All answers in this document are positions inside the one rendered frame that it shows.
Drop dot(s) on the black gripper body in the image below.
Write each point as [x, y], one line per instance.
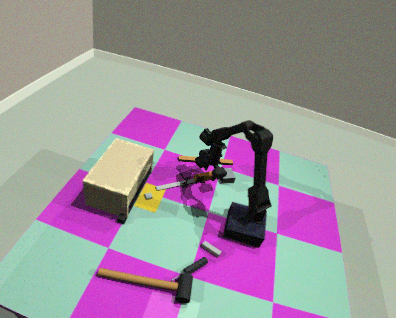
[218, 172]

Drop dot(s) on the brown cylinder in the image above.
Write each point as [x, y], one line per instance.
[197, 178]

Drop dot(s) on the beige low cabinet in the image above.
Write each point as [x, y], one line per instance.
[116, 180]

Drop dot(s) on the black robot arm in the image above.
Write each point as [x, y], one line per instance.
[261, 141]

